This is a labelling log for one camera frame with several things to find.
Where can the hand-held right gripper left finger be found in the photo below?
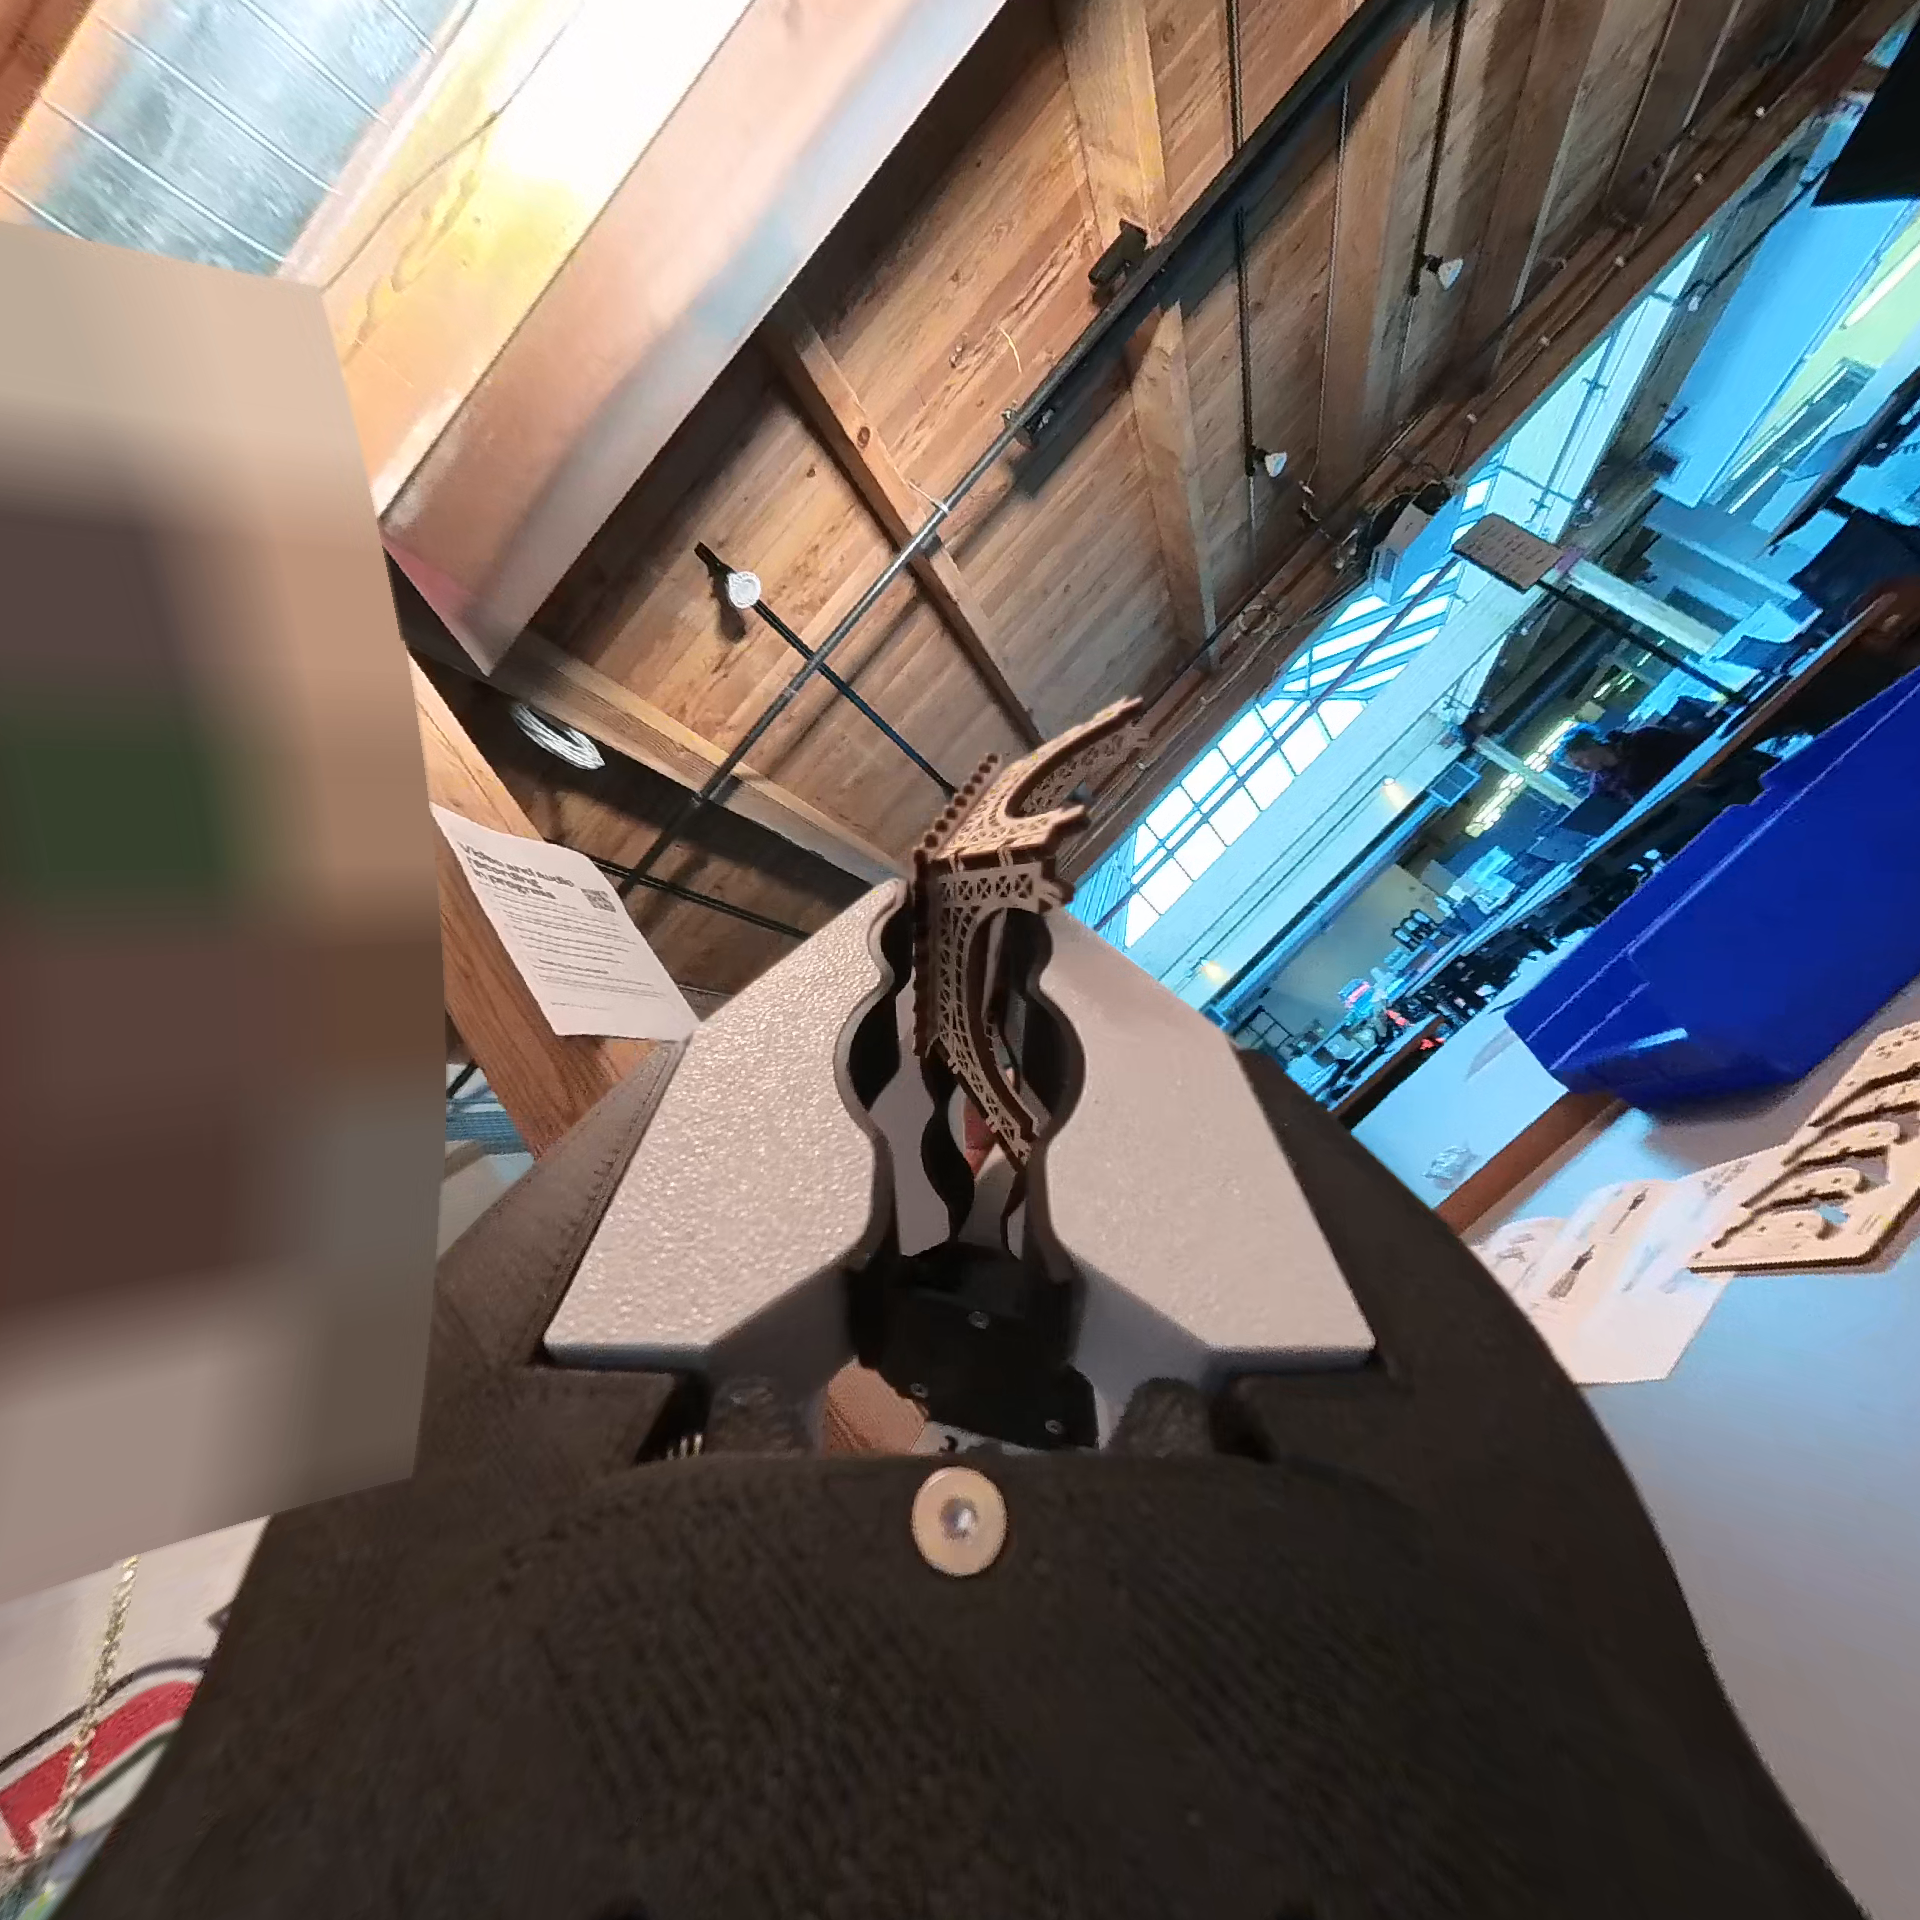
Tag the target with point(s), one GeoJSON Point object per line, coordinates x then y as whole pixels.
{"type": "Point", "coordinates": [720, 1202]}

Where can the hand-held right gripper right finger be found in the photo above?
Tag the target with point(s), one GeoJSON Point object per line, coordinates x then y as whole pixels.
{"type": "Point", "coordinates": [1200, 1202]}

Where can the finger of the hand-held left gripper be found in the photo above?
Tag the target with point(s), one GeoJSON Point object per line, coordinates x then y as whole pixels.
{"type": "Point", "coordinates": [918, 1184]}

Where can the wooden tower base model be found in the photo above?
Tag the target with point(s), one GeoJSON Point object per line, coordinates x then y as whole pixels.
{"type": "Point", "coordinates": [974, 962]}

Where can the grey desk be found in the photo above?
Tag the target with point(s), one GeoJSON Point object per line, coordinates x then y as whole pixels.
{"type": "Point", "coordinates": [1800, 1575]}

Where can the paper notice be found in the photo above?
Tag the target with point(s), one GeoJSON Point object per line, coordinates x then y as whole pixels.
{"type": "Point", "coordinates": [586, 962]}

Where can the white round ceiling fixture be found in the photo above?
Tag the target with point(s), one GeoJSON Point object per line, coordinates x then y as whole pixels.
{"type": "Point", "coordinates": [558, 740]}

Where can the wooden sheet with small parts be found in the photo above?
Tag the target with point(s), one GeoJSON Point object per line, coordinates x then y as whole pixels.
{"type": "Point", "coordinates": [1747, 1250]}

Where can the blue plastic bin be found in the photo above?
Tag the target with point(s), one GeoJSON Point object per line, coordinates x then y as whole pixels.
{"type": "Point", "coordinates": [1770, 931]}

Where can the ceiling projector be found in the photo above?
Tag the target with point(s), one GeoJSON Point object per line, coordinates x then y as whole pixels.
{"type": "Point", "coordinates": [1401, 540]}

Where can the person's patterned shirt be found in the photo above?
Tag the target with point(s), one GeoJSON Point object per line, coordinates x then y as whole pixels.
{"type": "Point", "coordinates": [165, 1612]}

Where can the sign on pole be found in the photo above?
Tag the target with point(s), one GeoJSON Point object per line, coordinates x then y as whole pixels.
{"type": "Point", "coordinates": [1506, 556]}

